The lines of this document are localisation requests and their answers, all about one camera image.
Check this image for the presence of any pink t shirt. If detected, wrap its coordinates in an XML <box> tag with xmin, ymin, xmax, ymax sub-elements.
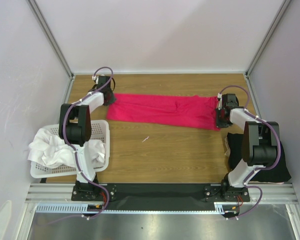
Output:
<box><xmin>106</xmin><ymin>93</ymin><xmax>220</xmax><ymax>131</ymax></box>

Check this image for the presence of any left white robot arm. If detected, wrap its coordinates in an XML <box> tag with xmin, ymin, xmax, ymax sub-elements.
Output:
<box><xmin>58</xmin><ymin>75</ymin><xmax>116</xmax><ymax>201</ymax></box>

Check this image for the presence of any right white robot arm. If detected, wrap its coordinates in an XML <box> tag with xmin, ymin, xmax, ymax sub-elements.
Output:
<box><xmin>215</xmin><ymin>93</ymin><xmax>281</xmax><ymax>201</ymax></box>

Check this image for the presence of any white laundry basket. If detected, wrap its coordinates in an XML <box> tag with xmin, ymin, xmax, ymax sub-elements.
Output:
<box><xmin>30</xmin><ymin>120</ymin><xmax>110</xmax><ymax>179</ymax></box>

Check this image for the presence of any white crumpled t shirt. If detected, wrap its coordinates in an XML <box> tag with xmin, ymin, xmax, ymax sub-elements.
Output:
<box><xmin>28</xmin><ymin>128</ymin><xmax>106</xmax><ymax>169</ymax></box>

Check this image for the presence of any black folded t shirt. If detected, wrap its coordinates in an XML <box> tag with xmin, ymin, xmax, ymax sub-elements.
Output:
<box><xmin>226</xmin><ymin>133</ymin><xmax>292</xmax><ymax>184</ymax></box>

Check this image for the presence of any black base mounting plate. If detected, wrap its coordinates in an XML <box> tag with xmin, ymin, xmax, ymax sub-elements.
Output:
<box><xmin>71</xmin><ymin>182</ymin><xmax>250</xmax><ymax>212</ymax></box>

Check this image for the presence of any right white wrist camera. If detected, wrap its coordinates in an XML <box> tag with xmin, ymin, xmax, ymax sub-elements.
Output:
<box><xmin>217</xmin><ymin>92</ymin><xmax>222</xmax><ymax>103</ymax></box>

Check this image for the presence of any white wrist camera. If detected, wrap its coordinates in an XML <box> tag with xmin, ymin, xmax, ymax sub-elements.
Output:
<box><xmin>217</xmin><ymin>92</ymin><xmax>222</xmax><ymax>103</ymax></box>
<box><xmin>92</xmin><ymin>75</ymin><xmax>99</xmax><ymax>84</ymax></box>

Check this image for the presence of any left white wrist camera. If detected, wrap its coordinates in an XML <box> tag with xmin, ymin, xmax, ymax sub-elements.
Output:
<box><xmin>92</xmin><ymin>75</ymin><xmax>99</xmax><ymax>84</ymax></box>

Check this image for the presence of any aluminium frame rail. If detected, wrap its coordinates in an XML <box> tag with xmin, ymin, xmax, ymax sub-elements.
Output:
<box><xmin>25</xmin><ymin>183</ymin><xmax>299</xmax><ymax>215</ymax></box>

